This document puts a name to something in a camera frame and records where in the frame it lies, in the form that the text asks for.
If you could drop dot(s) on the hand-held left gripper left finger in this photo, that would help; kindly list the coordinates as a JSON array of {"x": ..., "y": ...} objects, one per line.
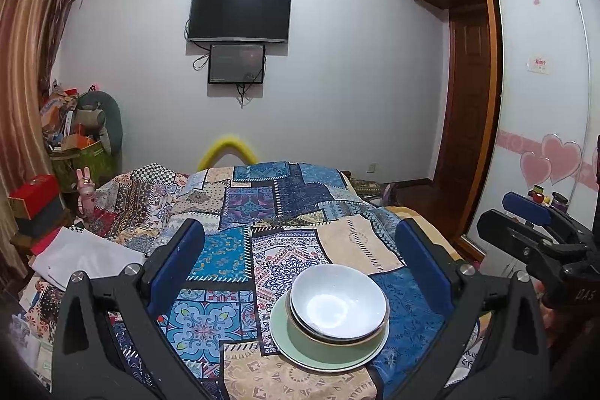
[{"x": 180, "y": 259}]

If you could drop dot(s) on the pink bowl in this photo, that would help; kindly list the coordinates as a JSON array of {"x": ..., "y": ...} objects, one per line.
[{"x": 300, "y": 326}]

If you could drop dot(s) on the green cardboard box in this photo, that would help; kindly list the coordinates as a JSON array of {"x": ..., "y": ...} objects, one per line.
[{"x": 89, "y": 161}]

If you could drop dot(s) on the small wardrobe label sticker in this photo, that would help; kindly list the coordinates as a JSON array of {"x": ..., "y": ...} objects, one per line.
[{"x": 540, "y": 65}]

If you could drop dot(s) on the white paper sheets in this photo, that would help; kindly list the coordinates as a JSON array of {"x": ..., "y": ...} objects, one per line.
[{"x": 84, "y": 257}]

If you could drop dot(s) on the white sliding wardrobe door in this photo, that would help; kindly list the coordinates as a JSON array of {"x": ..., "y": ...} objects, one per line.
[{"x": 539, "y": 123}]

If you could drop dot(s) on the purple bag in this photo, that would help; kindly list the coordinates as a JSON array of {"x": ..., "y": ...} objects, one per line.
[{"x": 390, "y": 194}]

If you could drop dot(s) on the patchwork printed blanket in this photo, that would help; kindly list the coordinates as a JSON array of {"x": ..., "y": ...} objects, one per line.
[{"x": 281, "y": 203}]

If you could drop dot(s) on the small jars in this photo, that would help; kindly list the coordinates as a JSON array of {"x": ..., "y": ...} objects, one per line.
[{"x": 539, "y": 194}]

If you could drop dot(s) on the yellow foam noodle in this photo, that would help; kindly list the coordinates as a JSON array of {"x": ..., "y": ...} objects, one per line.
[{"x": 229, "y": 140}]

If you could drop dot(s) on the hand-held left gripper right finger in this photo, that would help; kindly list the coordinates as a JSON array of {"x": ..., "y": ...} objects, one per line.
[{"x": 422, "y": 269}]

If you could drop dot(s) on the green plate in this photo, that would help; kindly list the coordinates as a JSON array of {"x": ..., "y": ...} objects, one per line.
[{"x": 277, "y": 325}]

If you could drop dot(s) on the patterned floor bag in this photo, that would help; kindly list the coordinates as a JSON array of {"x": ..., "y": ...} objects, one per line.
[{"x": 363, "y": 187}]

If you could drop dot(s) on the brown striped curtain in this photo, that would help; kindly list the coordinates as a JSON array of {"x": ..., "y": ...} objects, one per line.
[{"x": 28, "y": 53}]

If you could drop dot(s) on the dark wooden door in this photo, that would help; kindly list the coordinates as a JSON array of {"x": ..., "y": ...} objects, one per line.
[{"x": 464, "y": 100}]

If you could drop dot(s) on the pink rabbit toy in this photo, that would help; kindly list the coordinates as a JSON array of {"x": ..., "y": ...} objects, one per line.
[{"x": 85, "y": 194}]

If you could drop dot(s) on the pile of boxes and bags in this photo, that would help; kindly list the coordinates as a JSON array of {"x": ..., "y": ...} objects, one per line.
[{"x": 61, "y": 114}]

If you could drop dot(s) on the small black wall monitor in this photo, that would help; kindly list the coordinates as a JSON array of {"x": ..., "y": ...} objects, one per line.
[{"x": 236, "y": 63}]

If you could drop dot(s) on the black wall television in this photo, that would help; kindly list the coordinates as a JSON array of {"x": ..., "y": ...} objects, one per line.
[{"x": 239, "y": 13}]

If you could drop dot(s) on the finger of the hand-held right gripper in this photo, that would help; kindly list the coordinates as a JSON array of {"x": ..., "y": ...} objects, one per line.
[
  {"x": 527, "y": 208},
  {"x": 511, "y": 238}
]

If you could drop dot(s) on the white bowl with black spots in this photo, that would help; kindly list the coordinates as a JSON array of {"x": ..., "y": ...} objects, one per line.
[{"x": 328, "y": 301}]

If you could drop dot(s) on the red box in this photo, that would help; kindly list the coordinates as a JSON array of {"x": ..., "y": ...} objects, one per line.
[{"x": 35, "y": 194}]

